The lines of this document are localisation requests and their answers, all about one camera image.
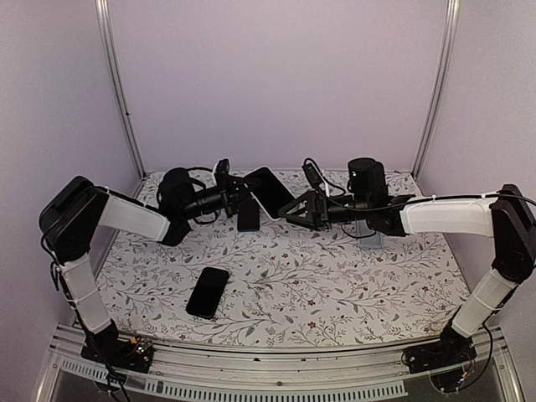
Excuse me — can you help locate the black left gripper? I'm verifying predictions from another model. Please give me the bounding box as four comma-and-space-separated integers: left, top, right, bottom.
180, 172, 263, 220

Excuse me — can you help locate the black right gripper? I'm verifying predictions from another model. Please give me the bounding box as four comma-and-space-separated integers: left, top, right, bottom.
278, 190, 372, 232

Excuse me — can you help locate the black phone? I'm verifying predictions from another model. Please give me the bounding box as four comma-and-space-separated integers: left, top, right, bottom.
186, 267, 229, 320
245, 167, 294, 219
237, 198, 260, 232

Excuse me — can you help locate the beige phone case with ring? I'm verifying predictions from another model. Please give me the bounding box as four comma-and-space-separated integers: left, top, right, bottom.
243, 166, 295, 221

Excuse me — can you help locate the light blue phone case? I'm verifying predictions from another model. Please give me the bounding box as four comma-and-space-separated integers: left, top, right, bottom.
356, 220, 383, 249

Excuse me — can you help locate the right arm base with board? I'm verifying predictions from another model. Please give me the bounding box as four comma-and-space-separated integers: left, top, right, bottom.
401, 338, 477, 394

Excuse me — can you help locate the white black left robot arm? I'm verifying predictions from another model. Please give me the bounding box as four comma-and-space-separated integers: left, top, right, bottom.
39, 160, 260, 363

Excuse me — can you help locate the left arm base with board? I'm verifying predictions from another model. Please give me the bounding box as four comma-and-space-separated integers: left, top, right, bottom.
80, 334, 154, 374

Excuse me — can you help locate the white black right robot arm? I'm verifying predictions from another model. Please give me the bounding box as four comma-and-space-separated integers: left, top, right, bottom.
278, 157, 535, 365

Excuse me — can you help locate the black phone lying on table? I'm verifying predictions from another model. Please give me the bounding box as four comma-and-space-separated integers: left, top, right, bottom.
186, 267, 229, 320

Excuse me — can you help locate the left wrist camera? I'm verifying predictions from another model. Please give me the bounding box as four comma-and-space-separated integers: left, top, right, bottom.
212, 158, 229, 187

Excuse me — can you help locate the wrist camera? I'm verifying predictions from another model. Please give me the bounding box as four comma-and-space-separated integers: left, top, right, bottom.
212, 158, 229, 187
301, 158, 324, 191

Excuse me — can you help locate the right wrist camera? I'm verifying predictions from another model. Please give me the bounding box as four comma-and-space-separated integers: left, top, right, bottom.
301, 158, 324, 191

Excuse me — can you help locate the front aluminium rail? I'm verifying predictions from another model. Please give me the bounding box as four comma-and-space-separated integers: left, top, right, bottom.
35, 325, 525, 401

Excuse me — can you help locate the left aluminium frame post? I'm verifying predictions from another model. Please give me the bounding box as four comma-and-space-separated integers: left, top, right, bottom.
95, 0, 147, 179

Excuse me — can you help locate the aluminium frame post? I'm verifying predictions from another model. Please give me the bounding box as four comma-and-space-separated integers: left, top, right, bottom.
95, 0, 147, 179
411, 0, 461, 181

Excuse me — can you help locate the right aluminium frame post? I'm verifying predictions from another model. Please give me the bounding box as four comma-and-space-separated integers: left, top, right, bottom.
411, 0, 461, 181

